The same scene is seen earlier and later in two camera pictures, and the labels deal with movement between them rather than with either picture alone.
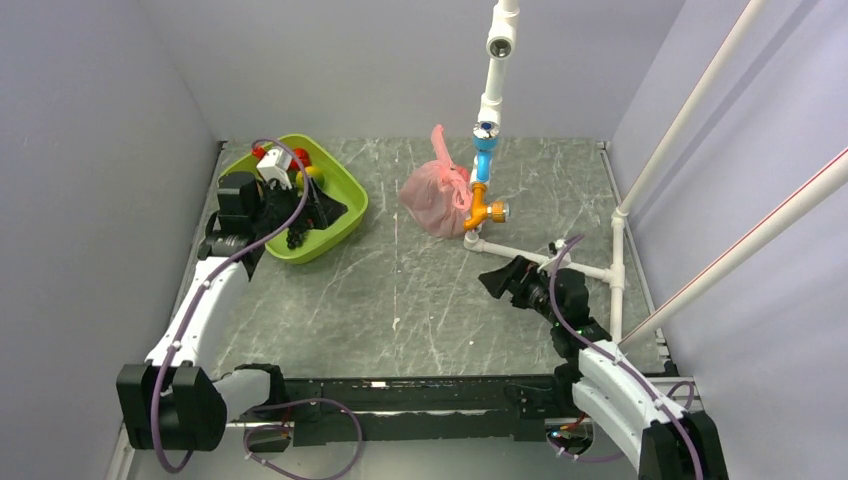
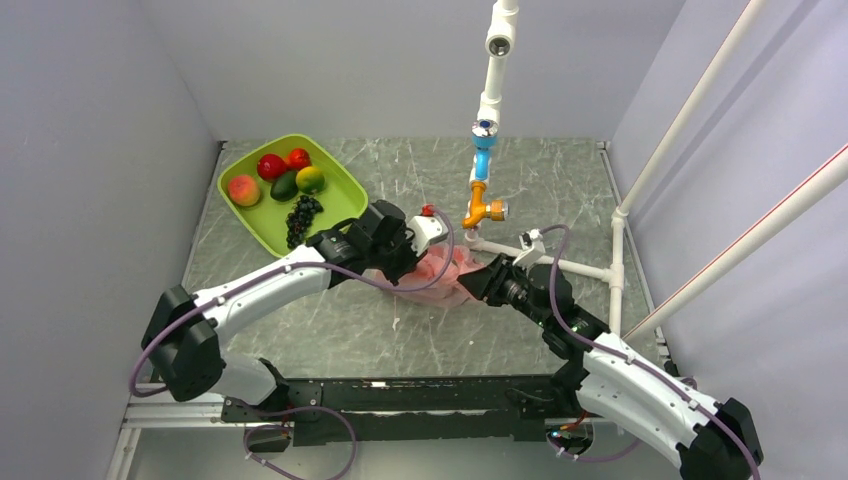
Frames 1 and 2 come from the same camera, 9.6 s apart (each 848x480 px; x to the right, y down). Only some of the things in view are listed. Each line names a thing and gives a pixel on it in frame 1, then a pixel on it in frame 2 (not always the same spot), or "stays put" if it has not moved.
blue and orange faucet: (485, 139) stays put
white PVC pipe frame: (500, 44) stays put
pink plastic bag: (435, 195) → (433, 280)
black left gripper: (320, 210) → (411, 261)
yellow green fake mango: (315, 173) stays put
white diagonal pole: (666, 154) stays put
